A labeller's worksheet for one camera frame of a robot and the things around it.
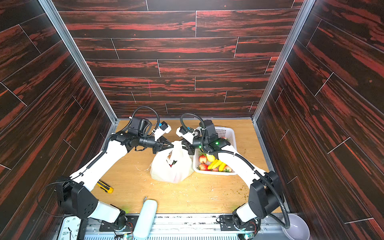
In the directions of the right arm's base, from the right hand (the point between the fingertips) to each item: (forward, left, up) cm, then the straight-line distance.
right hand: (178, 141), depth 76 cm
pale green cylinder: (-36, +15, -21) cm, 44 cm away
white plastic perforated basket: (+19, -31, -16) cm, 40 cm away
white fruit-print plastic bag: (-12, +2, -3) cm, 13 cm away
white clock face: (-38, +51, -21) cm, 67 cm away
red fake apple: (+2, -13, -21) cm, 25 cm away
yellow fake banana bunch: (-2, -22, -19) cm, 29 cm away
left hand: (-3, +3, +1) cm, 4 cm away
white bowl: (-33, -60, -24) cm, 73 cm away
